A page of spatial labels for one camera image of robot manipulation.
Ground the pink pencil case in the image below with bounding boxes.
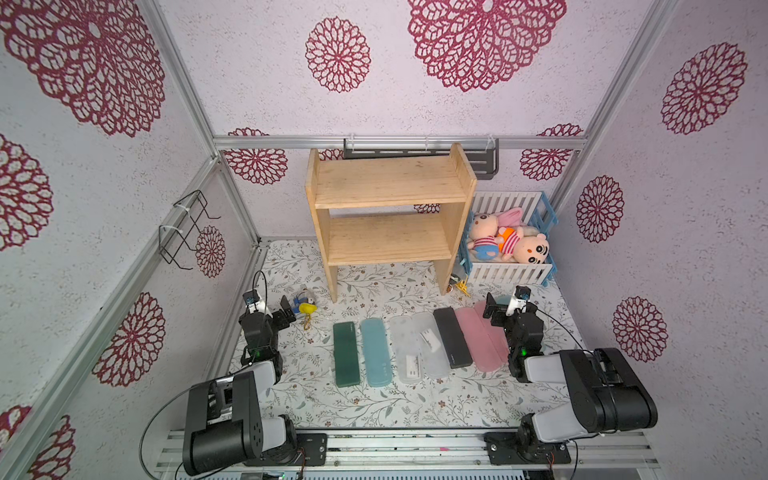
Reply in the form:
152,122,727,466
474,300,509,365
455,307,503,373

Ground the black pencil case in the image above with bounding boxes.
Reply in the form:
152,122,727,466
433,307,473,369

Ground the dark green pencil case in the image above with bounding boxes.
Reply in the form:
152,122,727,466
333,322,361,388

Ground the frosted white pencil case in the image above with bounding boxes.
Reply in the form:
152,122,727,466
389,316,422,384
412,312,451,380

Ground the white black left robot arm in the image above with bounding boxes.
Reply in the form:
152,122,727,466
182,311,299,475

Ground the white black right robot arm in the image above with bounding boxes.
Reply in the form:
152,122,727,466
267,298,658,466

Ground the wooden two-tier shelf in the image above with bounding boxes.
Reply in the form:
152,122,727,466
305,143,477,301

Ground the orange shirt plush doll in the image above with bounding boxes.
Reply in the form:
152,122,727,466
497,208,550,264

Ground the pink plush doll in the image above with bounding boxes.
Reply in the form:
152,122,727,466
467,214,504,261

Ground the blue white toy crib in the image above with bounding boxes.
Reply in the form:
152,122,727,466
457,192,557,286

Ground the grey yellow plush keychain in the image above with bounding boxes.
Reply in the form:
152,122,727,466
292,288,317,330

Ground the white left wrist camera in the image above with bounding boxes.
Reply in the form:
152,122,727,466
242,289,268,315

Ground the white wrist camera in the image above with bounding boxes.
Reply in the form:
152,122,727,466
509,285,531,316
242,289,268,315

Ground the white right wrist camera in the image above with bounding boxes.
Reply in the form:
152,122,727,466
509,285,531,316

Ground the yellow keychain by crib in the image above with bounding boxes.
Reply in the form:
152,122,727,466
449,275,471,297

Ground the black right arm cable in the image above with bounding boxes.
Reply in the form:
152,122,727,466
536,308,586,352

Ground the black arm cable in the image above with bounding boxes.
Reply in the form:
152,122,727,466
536,308,586,352
139,269,268,480

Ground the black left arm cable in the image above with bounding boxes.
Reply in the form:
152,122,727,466
139,269,268,480

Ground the black wire wall rack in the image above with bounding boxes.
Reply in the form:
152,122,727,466
157,189,220,271

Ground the dark metal wall shelf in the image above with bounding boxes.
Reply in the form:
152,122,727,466
342,138,500,180

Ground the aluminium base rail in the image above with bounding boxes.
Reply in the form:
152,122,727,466
155,427,661,480

